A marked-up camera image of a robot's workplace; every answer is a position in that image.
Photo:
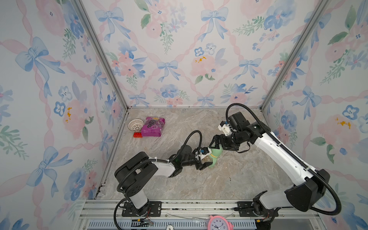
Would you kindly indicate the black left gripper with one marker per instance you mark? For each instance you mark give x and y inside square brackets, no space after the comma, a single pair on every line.
[205,165]

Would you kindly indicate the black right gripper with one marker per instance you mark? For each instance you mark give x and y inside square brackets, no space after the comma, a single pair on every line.
[221,137]

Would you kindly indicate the green dome bottle cap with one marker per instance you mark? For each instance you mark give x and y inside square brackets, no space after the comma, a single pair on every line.
[216,152]

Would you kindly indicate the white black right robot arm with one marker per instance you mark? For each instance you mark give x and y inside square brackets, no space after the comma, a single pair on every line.
[308,184]

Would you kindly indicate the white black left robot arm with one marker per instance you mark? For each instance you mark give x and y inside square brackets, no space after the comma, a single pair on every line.
[136,173]

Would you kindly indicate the pink alarm clock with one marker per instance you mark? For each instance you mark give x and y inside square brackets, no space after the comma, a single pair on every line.
[219,223]

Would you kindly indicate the purple snack bag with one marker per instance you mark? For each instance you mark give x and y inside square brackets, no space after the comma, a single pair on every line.
[153,127]

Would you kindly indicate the red toy brick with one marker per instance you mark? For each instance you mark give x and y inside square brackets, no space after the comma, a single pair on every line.
[137,135]

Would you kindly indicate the white mesh basket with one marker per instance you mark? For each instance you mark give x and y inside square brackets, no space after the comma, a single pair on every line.
[136,125]

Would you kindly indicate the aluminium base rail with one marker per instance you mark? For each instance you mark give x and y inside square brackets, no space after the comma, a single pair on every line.
[175,215]

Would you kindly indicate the aluminium corner post right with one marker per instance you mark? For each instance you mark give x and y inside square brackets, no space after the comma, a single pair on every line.
[298,47]

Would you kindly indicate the aluminium corner post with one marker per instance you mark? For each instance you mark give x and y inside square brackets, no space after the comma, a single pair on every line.
[86,22]
[298,47]

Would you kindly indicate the aluminium corner post left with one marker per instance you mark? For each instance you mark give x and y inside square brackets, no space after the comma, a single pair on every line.
[86,22]

